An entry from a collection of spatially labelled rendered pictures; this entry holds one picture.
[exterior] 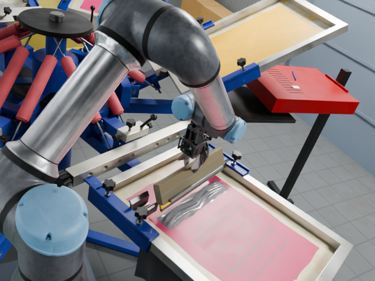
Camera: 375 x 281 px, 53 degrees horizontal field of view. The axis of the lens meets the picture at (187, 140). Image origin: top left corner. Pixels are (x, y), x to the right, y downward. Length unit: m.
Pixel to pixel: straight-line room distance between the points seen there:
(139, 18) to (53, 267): 0.47
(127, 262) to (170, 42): 1.86
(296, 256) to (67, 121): 0.97
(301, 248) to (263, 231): 0.15
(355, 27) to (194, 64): 3.58
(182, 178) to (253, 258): 0.36
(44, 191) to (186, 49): 0.36
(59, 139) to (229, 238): 0.80
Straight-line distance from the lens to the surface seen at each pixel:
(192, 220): 1.37
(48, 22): 1.77
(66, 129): 0.74
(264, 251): 1.38
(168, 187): 1.27
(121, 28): 0.75
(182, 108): 1.08
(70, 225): 0.66
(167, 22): 0.72
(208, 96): 0.84
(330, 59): 4.39
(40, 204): 0.68
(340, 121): 4.33
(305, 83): 2.45
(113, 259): 2.42
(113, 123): 1.61
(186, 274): 1.18
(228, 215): 1.44
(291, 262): 1.40
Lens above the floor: 1.91
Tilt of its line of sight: 33 degrees down
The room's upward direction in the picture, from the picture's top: 16 degrees clockwise
